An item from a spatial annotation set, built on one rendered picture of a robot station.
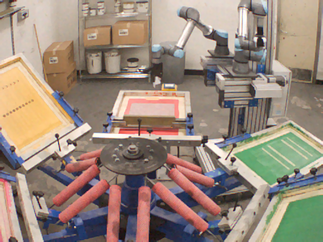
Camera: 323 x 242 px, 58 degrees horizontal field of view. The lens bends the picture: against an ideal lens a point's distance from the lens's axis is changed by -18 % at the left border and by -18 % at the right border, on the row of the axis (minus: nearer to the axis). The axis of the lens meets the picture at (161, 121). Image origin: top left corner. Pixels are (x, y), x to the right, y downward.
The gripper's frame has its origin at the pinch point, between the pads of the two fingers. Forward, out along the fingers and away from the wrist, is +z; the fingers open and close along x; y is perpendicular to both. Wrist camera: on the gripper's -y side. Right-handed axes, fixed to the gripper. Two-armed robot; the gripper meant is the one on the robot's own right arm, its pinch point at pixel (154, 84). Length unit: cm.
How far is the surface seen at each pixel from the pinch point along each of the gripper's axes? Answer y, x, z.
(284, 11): 222, 315, -37
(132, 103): -16.1, -15.6, 9.6
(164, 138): 12, -84, 1
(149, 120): 0, -59, 2
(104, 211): -15, -152, 3
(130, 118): -12, -59, 1
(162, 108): 7.9, -23.9, 9.6
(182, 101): 23.1, -11.5, 9.6
